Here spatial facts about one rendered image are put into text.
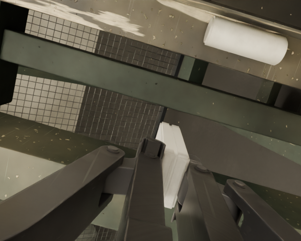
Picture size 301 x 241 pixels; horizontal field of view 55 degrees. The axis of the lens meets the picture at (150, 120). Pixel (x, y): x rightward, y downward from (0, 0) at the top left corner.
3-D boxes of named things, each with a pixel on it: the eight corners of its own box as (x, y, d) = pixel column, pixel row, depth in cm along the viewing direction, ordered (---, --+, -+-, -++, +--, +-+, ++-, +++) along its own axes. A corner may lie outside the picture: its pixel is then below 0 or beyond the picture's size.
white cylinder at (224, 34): (201, 45, 32) (270, 65, 32) (205, 43, 29) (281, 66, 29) (209, 17, 31) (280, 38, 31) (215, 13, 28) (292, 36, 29)
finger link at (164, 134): (159, 206, 15) (145, 202, 15) (158, 160, 22) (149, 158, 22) (176, 154, 15) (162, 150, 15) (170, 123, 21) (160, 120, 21)
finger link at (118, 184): (150, 207, 13) (87, 190, 13) (151, 167, 18) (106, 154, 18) (159, 178, 13) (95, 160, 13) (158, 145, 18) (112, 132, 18)
